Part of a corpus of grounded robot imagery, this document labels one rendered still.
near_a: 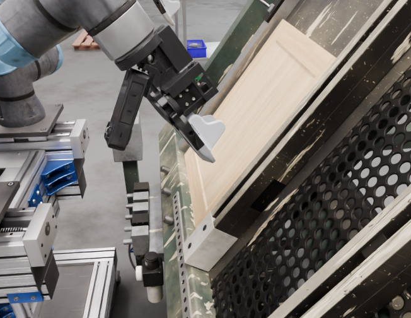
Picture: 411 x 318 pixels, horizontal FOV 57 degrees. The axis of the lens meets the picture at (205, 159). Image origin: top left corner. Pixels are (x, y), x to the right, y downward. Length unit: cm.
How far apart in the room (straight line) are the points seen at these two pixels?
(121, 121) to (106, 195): 222
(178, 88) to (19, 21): 21
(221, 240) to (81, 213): 181
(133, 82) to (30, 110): 90
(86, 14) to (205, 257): 62
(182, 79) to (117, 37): 10
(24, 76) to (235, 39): 76
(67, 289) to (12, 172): 75
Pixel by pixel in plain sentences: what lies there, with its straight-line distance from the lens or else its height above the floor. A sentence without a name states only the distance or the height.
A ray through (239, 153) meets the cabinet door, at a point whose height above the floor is 108.
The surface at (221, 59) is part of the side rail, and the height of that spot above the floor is 115.
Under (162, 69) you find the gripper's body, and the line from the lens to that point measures 53.
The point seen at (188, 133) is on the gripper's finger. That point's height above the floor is 136.
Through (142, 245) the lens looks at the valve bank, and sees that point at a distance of 128.
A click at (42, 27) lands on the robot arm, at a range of 53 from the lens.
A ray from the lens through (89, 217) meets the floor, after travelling 257.
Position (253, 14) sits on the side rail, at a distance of 152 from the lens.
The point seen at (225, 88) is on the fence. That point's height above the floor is 113.
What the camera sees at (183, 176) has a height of 90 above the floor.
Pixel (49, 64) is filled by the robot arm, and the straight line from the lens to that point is 145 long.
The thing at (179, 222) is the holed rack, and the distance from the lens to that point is 109.
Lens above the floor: 162
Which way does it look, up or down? 32 degrees down
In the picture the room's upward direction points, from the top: straight up
